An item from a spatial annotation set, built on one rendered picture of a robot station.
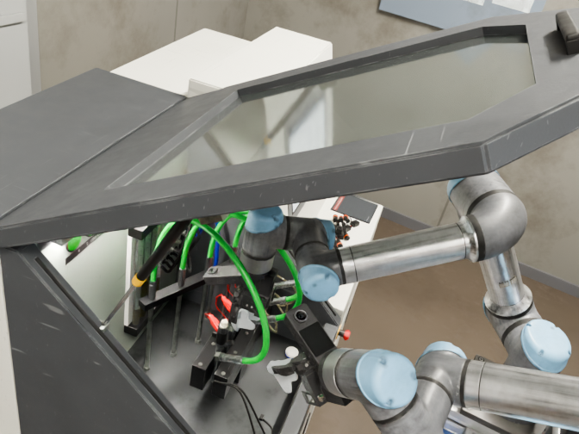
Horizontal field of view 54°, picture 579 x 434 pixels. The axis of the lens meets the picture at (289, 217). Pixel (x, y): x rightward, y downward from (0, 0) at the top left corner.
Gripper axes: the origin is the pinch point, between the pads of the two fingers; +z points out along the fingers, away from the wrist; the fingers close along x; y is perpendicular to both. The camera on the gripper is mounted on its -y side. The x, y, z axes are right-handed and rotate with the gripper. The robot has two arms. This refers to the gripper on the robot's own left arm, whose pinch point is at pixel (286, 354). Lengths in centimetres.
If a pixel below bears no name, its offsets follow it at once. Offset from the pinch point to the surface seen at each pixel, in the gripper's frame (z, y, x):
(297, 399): 35.3, 20.1, 10.5
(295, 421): 31.2, 23.0, 6.2
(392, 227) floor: 232, 16, 197
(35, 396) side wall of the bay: 31, -11, -43
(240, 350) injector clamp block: 44.8, 3.8, 5.0
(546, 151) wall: 137, 7, 257
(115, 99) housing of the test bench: 38, -68, 1
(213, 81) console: 36, -65, 26
